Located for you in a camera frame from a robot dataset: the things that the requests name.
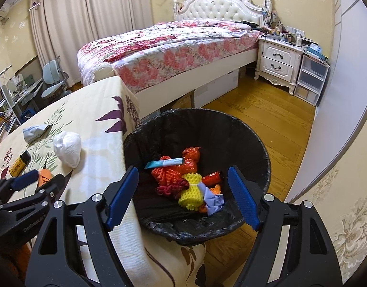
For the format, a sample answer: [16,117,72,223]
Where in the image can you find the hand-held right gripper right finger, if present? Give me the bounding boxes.
[227,166,342,287]

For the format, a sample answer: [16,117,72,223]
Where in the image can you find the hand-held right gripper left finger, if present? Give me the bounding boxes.
[25,165,139,287]

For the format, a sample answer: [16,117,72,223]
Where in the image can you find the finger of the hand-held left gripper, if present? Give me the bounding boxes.
[0,173,66,213]
[0,169,40,201]

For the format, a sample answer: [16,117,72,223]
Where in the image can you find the orange wrapper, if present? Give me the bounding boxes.
[37,169,57,187]

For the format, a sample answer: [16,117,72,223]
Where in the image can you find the purple paper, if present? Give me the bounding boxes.
[197,184,226,216]

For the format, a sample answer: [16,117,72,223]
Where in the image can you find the red can with black cap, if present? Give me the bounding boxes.
[201,171,222,185]

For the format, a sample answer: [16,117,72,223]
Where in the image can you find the orange foam fruit net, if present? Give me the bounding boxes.
[151,155,184,186]

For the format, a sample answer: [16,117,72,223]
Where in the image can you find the dark red mesh net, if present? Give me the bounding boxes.
[155,179,188,196]

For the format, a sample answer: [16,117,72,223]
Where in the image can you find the blue and white packet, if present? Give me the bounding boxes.
[145,157,185,169]

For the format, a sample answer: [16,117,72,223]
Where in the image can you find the yellow foam fruit net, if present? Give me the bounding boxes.
[178,173,206,213]

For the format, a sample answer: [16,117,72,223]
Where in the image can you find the black-lined waste bin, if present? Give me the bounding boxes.
[123,108,271,247]

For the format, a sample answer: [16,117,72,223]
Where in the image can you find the yellow bottle with black cap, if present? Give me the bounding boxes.
[9,150,32,177]

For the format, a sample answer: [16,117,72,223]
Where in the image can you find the white crumpled plastic bag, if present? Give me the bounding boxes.
[53,132,82,169]

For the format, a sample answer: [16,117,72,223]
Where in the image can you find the grey crumpled wrapper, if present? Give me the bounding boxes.
[22,124,54,142]

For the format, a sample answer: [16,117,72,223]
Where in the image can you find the cluttered study desk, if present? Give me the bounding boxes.
[4,72,45,126]

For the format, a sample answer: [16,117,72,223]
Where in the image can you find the grey desk chair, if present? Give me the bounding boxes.
[40,55,70,99]

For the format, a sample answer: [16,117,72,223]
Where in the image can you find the brown cardboard box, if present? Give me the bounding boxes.
[172,93,194,110]

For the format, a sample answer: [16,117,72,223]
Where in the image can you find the white storage box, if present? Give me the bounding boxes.
[192,68,240,108]

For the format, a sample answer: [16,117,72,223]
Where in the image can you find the clear plastic drawer unit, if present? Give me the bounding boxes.
[295,53,329,106]

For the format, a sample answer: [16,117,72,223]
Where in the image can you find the white nightstand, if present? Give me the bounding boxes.
[254,37,304,96]

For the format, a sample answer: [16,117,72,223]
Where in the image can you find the white wardrobe door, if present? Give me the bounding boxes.
[283,0,367,210]

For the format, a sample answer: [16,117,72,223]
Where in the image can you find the pink floral blanket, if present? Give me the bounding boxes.
[77,19,260,93]

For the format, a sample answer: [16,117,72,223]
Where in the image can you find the beige pleated curtain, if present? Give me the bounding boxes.
[83,0,156,41]
[30,0,88,87]

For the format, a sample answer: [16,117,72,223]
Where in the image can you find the blue tissue box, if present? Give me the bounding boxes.
[304,43,329,63]

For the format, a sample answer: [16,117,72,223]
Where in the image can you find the cluster of toiletry bottles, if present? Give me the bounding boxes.
[263,18,306,44]

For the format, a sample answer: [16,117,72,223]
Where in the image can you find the dark clothes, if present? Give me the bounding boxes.
[234,20,262,30]

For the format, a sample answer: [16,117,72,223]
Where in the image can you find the wall air conditioner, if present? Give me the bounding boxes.
[0,1,15,21]

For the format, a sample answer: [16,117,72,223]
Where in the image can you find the white bed frame with headboard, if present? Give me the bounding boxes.
[77,0,275,120]

